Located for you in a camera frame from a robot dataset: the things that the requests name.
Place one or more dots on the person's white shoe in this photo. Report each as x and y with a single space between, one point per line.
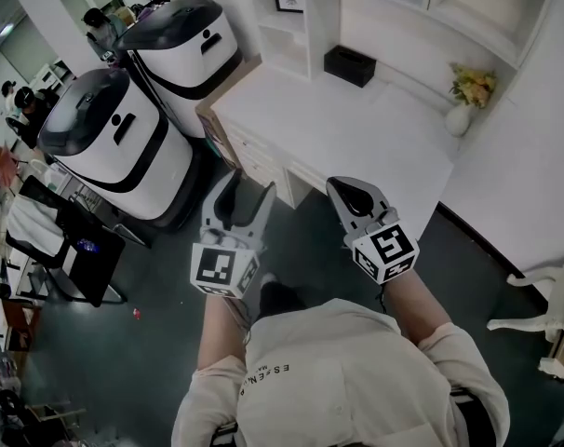
268 278

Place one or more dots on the white carved chair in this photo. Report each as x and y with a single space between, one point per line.
549 305

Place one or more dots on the person's right forearm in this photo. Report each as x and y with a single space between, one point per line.
417 305

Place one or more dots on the white round vase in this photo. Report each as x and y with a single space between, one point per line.
458 120

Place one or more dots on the person's dark trouser leg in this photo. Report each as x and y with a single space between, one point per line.
282 301

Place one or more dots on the small red floor scrap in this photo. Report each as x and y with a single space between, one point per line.
136 313

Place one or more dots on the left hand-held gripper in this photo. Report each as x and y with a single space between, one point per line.
217 268

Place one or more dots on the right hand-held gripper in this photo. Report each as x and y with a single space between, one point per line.
386 249

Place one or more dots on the yellow flower bouquet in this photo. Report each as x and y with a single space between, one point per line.
473 84

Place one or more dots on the white desk with hutch shelves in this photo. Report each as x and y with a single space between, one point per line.
338 119

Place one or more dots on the black tissue box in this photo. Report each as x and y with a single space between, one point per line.
349 65

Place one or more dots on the person's left forearm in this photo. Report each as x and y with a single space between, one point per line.
219 333

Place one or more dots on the person's beige shirt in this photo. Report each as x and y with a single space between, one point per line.
338 380

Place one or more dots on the black picture frame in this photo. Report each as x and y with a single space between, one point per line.
288 1

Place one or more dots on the white black-lidded service robot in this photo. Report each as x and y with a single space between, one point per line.
124 147
189 49

